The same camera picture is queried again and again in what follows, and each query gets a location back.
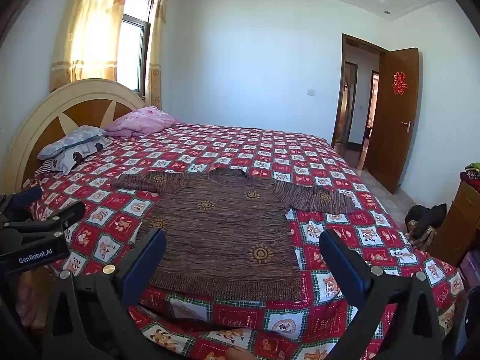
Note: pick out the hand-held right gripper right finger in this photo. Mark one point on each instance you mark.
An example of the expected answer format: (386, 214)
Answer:
(337, 257)

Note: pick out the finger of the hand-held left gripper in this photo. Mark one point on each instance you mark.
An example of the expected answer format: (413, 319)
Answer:
(67, 213)
(28, 197)

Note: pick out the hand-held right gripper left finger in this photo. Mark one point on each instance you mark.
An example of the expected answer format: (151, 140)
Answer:
(150, 257)

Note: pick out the brown knitted sweater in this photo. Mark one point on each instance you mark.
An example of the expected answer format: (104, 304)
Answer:
(225, 240)

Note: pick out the pile of colourful clothes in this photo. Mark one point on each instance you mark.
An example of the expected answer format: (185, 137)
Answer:
(471, 172)

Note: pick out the person's left hand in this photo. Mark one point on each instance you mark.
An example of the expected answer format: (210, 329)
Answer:
(30, 292)

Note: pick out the striped pillow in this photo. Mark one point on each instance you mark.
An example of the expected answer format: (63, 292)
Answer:
(48, 165)

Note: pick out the grey patterned pillow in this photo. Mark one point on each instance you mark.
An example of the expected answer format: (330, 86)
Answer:
(75, 140)

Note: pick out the cream wooden bed headboard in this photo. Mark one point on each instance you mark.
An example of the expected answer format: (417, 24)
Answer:
(37, 120)

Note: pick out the dark bag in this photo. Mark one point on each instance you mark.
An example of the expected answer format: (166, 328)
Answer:
(427, 217)

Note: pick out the pink pillow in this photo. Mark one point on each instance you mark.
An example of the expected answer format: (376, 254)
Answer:
(142, 120)

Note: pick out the brown wooden door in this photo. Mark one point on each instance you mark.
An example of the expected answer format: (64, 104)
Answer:
(386, 138)

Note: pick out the wooden cabinet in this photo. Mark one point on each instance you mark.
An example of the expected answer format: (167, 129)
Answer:
(461, 217)

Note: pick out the red checkered printed blanket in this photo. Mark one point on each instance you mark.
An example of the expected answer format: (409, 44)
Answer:
(262, 150)

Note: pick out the purple storage box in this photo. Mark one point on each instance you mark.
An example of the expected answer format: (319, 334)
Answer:
(472, 266)

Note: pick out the wide yellow curtain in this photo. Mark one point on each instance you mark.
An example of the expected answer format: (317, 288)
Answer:
(90, 26)

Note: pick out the red paper door decoration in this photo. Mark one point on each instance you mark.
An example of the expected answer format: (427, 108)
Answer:
(398, 82)

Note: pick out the narrow yellow curtain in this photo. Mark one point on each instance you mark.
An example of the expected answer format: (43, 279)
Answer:
(157, 45)

